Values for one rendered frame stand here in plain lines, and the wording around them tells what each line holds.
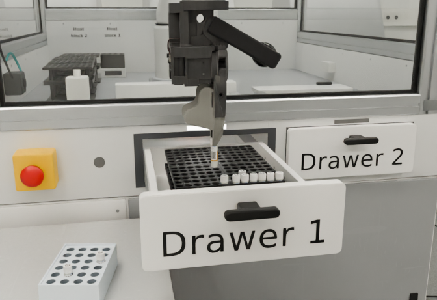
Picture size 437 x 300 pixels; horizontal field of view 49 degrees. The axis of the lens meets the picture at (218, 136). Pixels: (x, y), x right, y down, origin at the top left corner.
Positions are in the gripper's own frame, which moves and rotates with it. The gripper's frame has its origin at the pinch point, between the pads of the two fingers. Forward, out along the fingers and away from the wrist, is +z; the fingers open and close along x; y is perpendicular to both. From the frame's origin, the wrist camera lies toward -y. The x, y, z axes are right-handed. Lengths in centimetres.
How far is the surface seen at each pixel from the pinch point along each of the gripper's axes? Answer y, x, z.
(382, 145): -39.1, -23.1, 9.4
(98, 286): 18.2, 10.1, 18.1
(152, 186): 10.3, -1.8, 8.3
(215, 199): 1.9, 10.7, 6.0
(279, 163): -12.9, -11.0, 8.5
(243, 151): -7.5, -17.7, 7.8
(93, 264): 19.5, 3.8, 18.2
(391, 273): -45, -25, 42
